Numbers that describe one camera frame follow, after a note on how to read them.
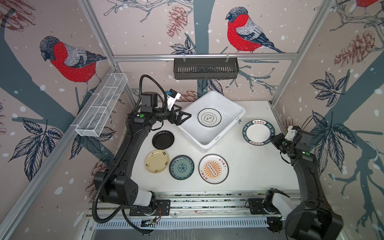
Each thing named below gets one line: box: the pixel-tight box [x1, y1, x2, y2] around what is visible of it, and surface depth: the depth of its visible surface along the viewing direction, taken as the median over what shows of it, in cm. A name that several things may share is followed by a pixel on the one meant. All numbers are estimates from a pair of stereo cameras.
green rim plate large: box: [242, 119, 276, 146], surface depth 89 cm
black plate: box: [152, 130, 175, 150], surface depth 100 cm
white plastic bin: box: [177, 90, 246, 152], surface depth 108 cm
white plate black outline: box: [197, 108, 222, 128], surface depth 113 cm
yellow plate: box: [144, 149, 170, 174], surface depth 92 cm
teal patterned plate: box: [169, 155, 195, 181], surface depth 89 cm
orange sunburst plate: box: [198, 153, 229, 185], surface depth 88 cm
